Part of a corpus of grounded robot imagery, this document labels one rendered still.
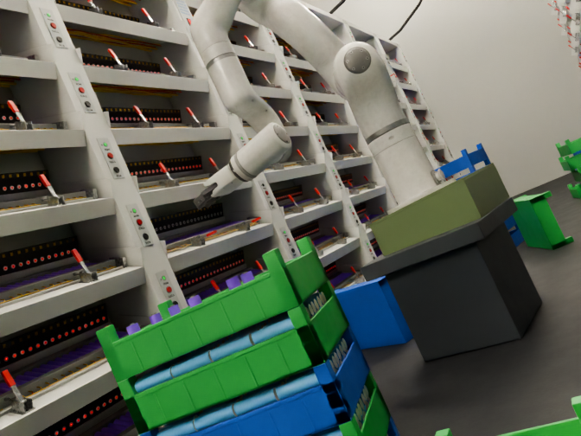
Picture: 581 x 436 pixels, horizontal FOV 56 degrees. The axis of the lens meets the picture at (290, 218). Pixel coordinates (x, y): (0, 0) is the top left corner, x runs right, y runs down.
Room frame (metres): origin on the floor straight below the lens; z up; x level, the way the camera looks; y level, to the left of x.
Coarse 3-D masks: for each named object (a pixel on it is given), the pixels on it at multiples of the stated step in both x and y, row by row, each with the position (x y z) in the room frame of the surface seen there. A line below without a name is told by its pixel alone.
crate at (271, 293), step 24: (288, 264) 0.74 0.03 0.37; (312, 264) 0.85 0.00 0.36; (240, 288) 0.72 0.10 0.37; (264, 288) 0.72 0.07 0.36; (288, 288) 0.71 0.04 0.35; (312, 288) 0.79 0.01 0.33; (168, 312) 0.95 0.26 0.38; (192, 312) 0.74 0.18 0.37; (216, 312) 0.74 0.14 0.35; (240, 312) 0.73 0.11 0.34; (264, 312) 0.72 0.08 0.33; (144, 336) 0.77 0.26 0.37; (168, 336) 0.76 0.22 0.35; (192, 336) 0.75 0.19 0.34; (216, 336) 0.74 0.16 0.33; (120, 360) 0.78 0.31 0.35; (144, 360) 0.77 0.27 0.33; (168, 360) 0.76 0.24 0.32
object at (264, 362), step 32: (320, 288) 0.88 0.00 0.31; (320, 320) 0.76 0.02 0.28; (256, 352) 0.73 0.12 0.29; (288, 352) 0.72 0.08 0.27; (320, 352) 0.71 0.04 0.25; (128, 384) 0.78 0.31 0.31; (160, 384) 0.77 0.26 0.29; (192, 384) 0.76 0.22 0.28; (224, 384) 0.74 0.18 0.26; (256, 384) 0.73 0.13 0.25; (160, 416) 0.77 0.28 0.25
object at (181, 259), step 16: (208, 224) 2.00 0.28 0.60; (272, 224) 2.04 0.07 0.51; (160, 240) 1.51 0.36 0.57; (208, 240) 1.76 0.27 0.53; (224, 240) 1.76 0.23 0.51; (240, 240) 1.84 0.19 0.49; (256, 240) 1.93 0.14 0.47; (176, 256) 1.54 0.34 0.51; (192, 256) 1.61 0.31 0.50; (208, 256) 1.68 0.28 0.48
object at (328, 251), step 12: (300, 228) 2.52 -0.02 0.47; (312, 228) 2.64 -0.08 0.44; (324, 228) 2.72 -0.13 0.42; (336, 228) 2.70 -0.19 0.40; (348, 228) 2.67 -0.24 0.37; (312, 240) 2.57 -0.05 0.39; (324, 240) 2.51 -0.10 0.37; (336, 240) 2.59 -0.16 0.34; (348, 240) 2.58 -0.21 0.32; (300, 252) 2.31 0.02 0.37; (324, 252) 2.36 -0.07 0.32; (336, 252) 2.40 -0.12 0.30; (348, 252) 2.52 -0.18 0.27; (324, 264) 2.28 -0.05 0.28
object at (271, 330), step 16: (304, 304) 0.81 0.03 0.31; (320, 304) 0.83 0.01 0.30; (272, 320) 0.79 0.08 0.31; (288, 320) 0.72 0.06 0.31; (240, 336) 0.77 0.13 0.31; (256, 336) 0.73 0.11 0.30; (272, 336) 0.73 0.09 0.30; (192, 352) 0.87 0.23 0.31; (208, 352) 0.76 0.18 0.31; (224, 352) 0.75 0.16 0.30; (160, 368) 0.84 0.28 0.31; (176, 368) 0.77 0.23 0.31; (192, 368) 0.76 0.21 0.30; (144, 384) 0.78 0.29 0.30
